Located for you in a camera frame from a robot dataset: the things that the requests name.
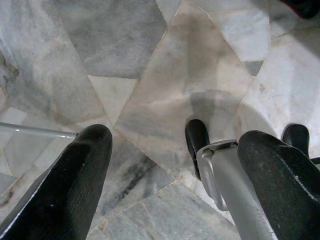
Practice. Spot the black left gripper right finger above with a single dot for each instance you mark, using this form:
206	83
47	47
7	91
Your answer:
285	190

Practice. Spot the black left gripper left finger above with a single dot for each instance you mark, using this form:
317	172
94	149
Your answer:
65	180

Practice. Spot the white metal rod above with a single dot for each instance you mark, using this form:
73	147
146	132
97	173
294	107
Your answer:
37	130

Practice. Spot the black red-edged object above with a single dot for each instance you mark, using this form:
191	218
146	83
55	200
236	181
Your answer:
308	7

